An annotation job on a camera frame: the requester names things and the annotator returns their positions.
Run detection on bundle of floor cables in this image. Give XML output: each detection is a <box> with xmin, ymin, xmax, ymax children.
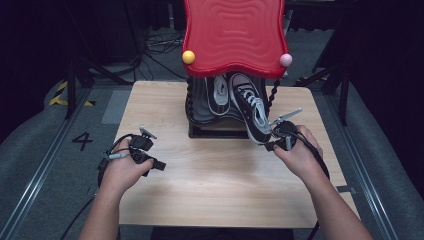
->
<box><xmin>143</xmin><ymin>28</ymin><xmax>188</xmax><ymax>81</ymax></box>

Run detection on person's right hand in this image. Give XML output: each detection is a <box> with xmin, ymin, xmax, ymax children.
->
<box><xmin>273</xmin><ymin>124</ymin><xmax>326</xmax><ymax>183</ymax></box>

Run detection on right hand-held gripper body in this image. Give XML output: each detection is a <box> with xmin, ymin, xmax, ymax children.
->
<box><xmin>264</xmin><ymin>120</ymin><xmax>299</xmax><ymax>153</ymax></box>

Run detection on left hand-held gripper cable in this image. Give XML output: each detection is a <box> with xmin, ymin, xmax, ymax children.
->
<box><xmin>59</xmin><ymin>133</ymin><xmax>135</xmax><ymax>240</ymax></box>

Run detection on black metal stand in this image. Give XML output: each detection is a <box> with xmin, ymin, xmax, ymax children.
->
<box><xmin>294</xmin><ymin>63</ymin><xmax>351</xmax><ymax>127</ymax></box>
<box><xmin>64</xmin><ymin>56</ymin><xmax>134</xmax><ymax>120</ymax></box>

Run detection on black canvas sneaker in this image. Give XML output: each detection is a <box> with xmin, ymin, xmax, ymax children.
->
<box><xmin>204</xmin><ymin>74</ymin><xmax>232</xmax><ymax>117</ymax></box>
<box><xmin>228</xmin><ymin>72</ymin><xmax>273</xmax><ymax>146</ymax></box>

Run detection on yellow and black floor tape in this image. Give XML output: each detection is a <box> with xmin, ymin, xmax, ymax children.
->
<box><xmin>49</xmin><ymin>80</ymin><xmax>96</xmax><ymax>108</ymax></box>

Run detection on red and black shoe rack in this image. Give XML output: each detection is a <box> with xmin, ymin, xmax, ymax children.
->
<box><xmin>181</xmin><ymin>0</ymin><xmax>294</xmax><ymax>140</ymax></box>

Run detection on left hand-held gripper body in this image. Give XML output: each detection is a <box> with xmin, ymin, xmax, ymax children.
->
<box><xmin>129</xmin><ymin>133</ymin><xmax>167</xmax><ymax>178</ymax></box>

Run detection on hand-held gripper cable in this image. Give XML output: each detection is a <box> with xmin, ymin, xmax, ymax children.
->
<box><xmin>283</xmin><ymin>129</ymin><xmax>331</xmax><ymax>240</ymax></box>
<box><xmin>59</xmin><ymin>133</ymin><xmax>135</xmax><ymax>240</ymax></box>

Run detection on right hand-held gripper cable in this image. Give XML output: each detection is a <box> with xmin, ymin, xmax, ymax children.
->
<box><xmin>283</xmin><ymin>129</ymin><xmax>331</xmax><ymax>240</ymax></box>

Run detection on person's left hand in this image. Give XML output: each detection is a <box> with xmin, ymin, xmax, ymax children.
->
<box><xmin>99</xmin><ymin>138</ymin><xmax>155</xmax><ymax>203</ymax></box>

